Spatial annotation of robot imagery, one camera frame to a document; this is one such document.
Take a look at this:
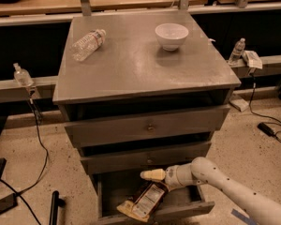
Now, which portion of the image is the white ceramic bowl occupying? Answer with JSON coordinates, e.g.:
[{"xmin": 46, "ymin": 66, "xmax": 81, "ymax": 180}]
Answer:
[{"xmin": 155, "ymin": 23, "xmax": 189, "ymax": 52}]

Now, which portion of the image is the grey wooden drawer cabinet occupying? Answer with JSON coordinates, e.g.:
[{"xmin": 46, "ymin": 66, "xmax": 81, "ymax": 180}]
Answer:
[{"xmin": 52, "ymin": 9, "xmax": 243, "ymax": 225}]

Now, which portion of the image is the grey top drawer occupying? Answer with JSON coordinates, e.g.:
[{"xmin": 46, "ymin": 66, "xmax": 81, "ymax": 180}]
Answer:
[{"xmin": 65, "ymin": 105, "xmax": 229, "ymax": 147}]

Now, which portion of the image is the clear bottle on right rail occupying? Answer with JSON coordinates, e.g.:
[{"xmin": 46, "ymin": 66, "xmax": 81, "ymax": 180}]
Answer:
[{"xmin": 228, "ymin": 37, "xmax": 245, "ymax": 65}]

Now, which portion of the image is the black power adapter left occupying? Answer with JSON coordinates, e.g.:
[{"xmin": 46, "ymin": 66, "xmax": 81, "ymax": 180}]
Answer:
[{"xmin": 0, "ymin": 193, "xmax": 17, "ymax": 215}]

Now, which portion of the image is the grey middle drawer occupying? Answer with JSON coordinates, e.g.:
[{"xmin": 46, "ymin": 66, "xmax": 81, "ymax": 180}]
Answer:
[{"xmin": 81, "ymin": 141, "xmax": 211, "ymax": 174}]

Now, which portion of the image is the clear bottle on left rail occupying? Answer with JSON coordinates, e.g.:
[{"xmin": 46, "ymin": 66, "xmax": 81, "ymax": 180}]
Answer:
[{"xmin": 13, "ymin": 63, "xmax": 34, "ymax": 87}]

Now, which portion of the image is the grey open bottom drawer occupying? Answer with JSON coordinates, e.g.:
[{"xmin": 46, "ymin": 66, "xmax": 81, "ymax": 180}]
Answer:
[{"xmin": 91, "ymin": 158, "xmax": 214, "ymax": 225}]

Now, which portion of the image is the black power adapter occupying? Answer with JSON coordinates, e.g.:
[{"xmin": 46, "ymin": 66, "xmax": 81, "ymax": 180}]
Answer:
[
  {"xmin": 258, "ymin": 123, "xmax": 274, "ymax": 137},
  {"xmin": 0, "ymin": 193, "xmax": 17, "ymax": 215}
]

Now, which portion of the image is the clear plastic bottle lying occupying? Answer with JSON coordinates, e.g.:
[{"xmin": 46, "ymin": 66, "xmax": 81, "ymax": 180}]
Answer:
[{"xmin": 70, "ymin": 29, "xmax": 106, "ymax": 62}]

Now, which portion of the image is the small grey block on floor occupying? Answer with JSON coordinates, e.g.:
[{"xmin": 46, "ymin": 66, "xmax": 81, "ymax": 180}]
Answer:
[{"xmin": 229, "ymin": 94, "xmax": 249, "ymax": 112}]

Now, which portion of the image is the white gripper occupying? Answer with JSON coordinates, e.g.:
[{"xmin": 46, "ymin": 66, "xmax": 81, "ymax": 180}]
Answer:
[{"xmin": 140, "ymin": 163, "xmax": 205, "ymax": 190}]

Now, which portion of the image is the black post on floor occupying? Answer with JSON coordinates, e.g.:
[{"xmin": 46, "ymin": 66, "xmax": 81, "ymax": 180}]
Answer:
[{"xmin": 49, "ymin": 190, "xmax": 66, "ymax": 225}]

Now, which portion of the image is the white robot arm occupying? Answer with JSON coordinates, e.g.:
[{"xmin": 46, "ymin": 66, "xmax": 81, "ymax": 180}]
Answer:
[{"xmin": 140, "ymin": 157, "xmax": 281, "ymax": 225}]

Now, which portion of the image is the white packet on right rail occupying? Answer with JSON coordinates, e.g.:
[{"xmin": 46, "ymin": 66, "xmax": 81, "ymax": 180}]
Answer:
[{"xmin": 243, "ymin": 50, "xmax": 263, "ymax": 69}]

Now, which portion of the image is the clear bottle on rail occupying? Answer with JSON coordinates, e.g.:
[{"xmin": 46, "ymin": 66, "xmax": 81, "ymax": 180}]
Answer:
[
  {"xmin": 13, "ymin": 63, "xmax": 34, "ymax": 87},
  {"xmin": 228, "ymin": 37, "xmax": 245, "ymax": 65}
]

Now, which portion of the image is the black cable on floor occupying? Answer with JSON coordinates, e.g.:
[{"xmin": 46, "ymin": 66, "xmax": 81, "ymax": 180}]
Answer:
[
  {"xmin": 248, "ymin": 73, "xmax": 281, "ymax": 145},
  {"xmin": 0, "ymin": 97, "xmax": 51, "ymax": 225}
]

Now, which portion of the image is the black cable on left floor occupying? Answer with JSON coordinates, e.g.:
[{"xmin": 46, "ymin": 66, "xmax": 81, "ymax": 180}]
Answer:
[{"xmin": 0, "ymin": 97, "xmax": 51, "ymax": 225}]

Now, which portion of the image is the black cable on right floor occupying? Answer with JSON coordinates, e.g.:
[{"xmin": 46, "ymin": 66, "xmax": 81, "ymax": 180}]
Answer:
[{"xmin": 248, "ymin": 73, "xmax": 281, "ymax": 145}]

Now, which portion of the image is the black power adapter right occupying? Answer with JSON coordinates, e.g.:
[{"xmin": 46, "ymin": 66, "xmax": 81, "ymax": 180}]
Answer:
[{"xmin": 258, "ymin": 123, "xmax": 274, "ymax": 137}]

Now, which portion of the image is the brown chip bag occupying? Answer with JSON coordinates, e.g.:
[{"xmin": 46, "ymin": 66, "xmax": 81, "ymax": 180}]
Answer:
[{"xmin": 116, "ymin": 182, "xmax": 169, "ymax": 222}]

